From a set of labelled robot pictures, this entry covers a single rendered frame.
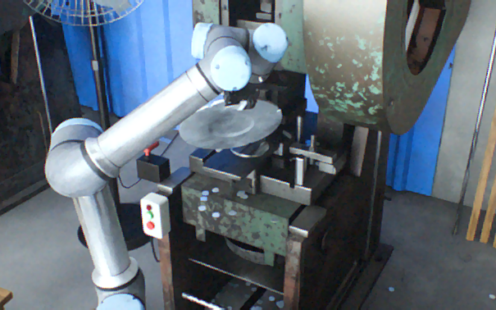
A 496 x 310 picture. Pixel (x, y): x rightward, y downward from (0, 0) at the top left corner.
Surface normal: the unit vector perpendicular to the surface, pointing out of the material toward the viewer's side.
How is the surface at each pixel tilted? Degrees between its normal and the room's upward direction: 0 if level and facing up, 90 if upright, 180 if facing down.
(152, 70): 90
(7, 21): 90
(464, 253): 0
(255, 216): 90
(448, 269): 0
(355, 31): 97
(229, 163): 0
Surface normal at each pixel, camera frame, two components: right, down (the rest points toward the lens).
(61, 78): 0.85, 0.25
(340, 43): -0.49, 0.57
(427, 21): -0.08, -0.14
